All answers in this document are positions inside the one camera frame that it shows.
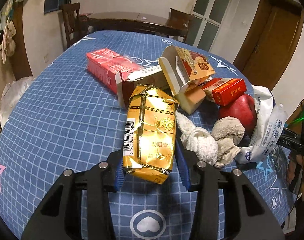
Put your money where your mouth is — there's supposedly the white wet wipes pack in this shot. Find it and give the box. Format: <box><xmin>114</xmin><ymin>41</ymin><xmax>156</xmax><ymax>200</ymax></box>
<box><xmin>235</xmin><ymin>86</ymin><xmax>287</xmax><ymax>164</ymax></box>

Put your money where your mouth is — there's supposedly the white knitted cloth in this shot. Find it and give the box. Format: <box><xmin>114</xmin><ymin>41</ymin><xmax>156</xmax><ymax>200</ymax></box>
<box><xmin>175</xmin><ymin>111</ymin><xmax>218</xmax><ymax>166</ymax></box>

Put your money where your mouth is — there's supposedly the gold foil snack bag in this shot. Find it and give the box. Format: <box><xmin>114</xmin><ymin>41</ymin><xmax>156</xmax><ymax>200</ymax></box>
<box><xmin>123</xmin><ymin>84</ymin><xmax>179</xmax><ymax>184</ymax></box>

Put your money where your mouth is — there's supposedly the person's right hand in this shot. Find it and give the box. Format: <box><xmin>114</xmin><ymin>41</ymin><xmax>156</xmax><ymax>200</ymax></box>
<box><xmin>286</xmin><ymin>153</ymin><xmax>304</xmax><ymax>202</ymax></box>

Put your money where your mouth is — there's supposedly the beige towel cloth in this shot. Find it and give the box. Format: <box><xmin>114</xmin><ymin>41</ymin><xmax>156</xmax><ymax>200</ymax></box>
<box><xmin>211</xmin><ymin>116</ymin><xmax>245</xmax><ymax>168</ymax></box>

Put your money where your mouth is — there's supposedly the red apple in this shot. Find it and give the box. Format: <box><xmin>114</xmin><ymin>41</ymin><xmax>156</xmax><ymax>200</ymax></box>
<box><xmin>219</xmin><ymin>94</ymin><xmax>257</xmax><ymax>136</ymax></box>

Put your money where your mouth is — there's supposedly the blue grid tablecloth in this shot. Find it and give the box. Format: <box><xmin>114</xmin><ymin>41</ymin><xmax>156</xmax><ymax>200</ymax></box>
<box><xmin>0</xmin><ymin>30</ymin><xmax>297</xmax><ymax>240</ymax></box>

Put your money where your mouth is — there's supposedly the orange yellow sponge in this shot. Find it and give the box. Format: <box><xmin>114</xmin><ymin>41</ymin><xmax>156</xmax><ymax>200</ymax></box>
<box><xmin>175</xmin><ymin>87</ymin><xmax>206</xmax><ymax>115</ymax></box>

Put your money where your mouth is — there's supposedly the small red cigarette pack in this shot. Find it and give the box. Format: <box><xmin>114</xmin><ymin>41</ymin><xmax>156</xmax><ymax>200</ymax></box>
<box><xmin>201</xmin><ymin>78</ymin><xmax>246</xmax><ymax>106</ymax></box>

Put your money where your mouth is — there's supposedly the brown wooden door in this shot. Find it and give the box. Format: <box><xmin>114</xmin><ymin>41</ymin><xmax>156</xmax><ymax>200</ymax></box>
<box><xmin>233</xmin><ymin>0</ymin><xmax>304</xmax><ymax>90</ymax></box>

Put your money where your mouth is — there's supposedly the long red carton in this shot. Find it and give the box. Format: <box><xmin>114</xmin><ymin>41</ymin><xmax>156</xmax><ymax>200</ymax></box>
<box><xmin>86</xmin><ymin>48</ymin><xmax>143</xmax><ymax>93</ymax></box>

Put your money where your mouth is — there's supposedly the open red-brown snack box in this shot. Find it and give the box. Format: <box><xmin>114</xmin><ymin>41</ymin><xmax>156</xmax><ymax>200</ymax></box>
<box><xmin>158</xmin><ymin>46</ymin><xmax>215</xmax><ymax>96</ymax></box>

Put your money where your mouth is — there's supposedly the white plastic bag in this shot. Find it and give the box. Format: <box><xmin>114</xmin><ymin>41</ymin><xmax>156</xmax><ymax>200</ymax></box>
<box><xmin>0</xmin><ymin>76</ymin><xmax>36</xmax><ymax>128</ymax></box>

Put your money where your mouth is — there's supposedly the dark wooden dining table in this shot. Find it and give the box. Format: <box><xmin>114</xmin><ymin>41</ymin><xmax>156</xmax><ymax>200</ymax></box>
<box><xmin>87</xmin><ymin>11</ymin><xmax>188</xmax><ymax>37</ymax></box>

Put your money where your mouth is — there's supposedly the left wooden chair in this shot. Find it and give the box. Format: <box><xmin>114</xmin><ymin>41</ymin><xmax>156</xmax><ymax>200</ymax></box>
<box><xmin>62</xmin><ymin>3</ymin><xmax>82</xmax><ymax>48</ymax></box>

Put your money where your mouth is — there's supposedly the wooden chair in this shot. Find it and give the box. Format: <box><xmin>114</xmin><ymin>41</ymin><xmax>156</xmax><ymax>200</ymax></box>
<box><xmin>62</xmin><ymin>3</ymin><xmax>82</xmax><ymax>48</ymax></box>
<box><xmin>167</xmin><ymin>8</ymin><xmax>194</xmax><ymax>42</ymax></box>

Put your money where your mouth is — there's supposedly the right wooden chair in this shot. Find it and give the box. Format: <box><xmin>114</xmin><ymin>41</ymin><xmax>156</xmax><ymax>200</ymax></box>
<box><xmin>167</xmin><ymin>8</ymin><xmax>194</xmax><ymax>42</ymax></box>

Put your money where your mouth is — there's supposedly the white glass double door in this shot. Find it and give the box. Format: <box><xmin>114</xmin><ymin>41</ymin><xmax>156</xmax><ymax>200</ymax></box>
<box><xmin>185</xmin><ymin>0</ymin><xmax>230</xmax><ymax>51</ymax></box>

